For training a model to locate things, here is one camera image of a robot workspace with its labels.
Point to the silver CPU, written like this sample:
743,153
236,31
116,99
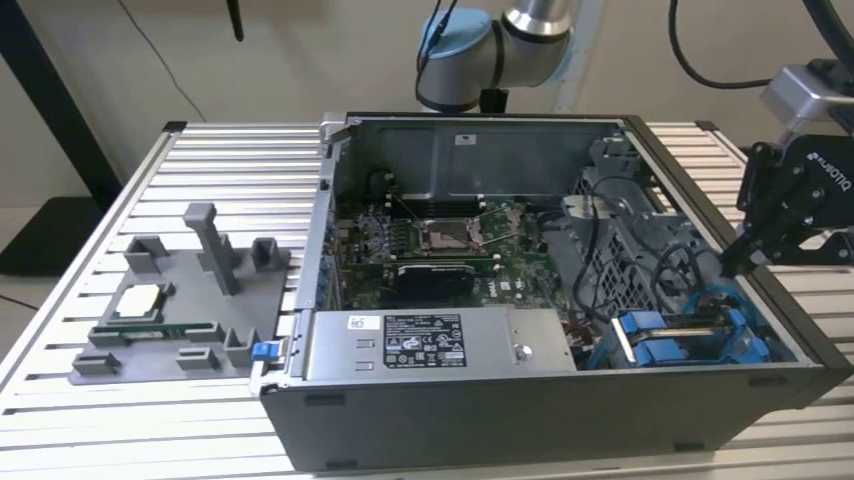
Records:
140,302

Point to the blue case latch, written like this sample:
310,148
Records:
263,350

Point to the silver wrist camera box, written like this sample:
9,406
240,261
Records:
797,95

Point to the thin metal locking lever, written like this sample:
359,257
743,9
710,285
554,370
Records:
404,206

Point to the black RAM slot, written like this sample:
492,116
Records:
454,262
454,207
454,211
454,259
454,199
454,256
454,253
454,203

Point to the pale aluminium post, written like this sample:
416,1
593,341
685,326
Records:
583,50

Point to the hard disk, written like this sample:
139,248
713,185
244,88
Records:
650,350

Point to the grey metal disk bay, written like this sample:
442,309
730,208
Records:
621,240

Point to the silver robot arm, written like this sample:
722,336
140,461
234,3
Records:
507,50

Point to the green motherboard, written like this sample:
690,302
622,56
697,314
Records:
520,280

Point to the black and silver PC case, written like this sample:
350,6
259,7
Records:
467,425

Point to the black graphics card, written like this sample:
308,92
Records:
434,282

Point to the grey parts rack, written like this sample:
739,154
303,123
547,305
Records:
200,310

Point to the CPU socket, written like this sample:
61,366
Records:
447,235

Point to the black stand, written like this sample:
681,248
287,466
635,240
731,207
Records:
47,235

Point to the silver power supply unit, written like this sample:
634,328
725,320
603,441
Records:
467,340

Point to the green RAM stick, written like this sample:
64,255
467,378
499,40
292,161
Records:
176,330

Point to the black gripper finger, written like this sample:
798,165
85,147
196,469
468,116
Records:
810,247
759,190

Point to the thin black rod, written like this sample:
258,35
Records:
235,20

